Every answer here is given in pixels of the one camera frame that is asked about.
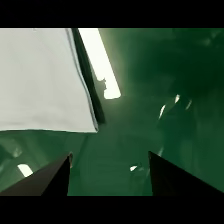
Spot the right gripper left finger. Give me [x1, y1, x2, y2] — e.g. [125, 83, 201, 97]
[0, 152, 73, 197]

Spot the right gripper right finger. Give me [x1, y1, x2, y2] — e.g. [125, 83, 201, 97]
[147, 150, 224, 197]

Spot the white garment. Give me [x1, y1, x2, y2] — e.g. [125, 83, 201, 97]
[0, 27, 100, 134]

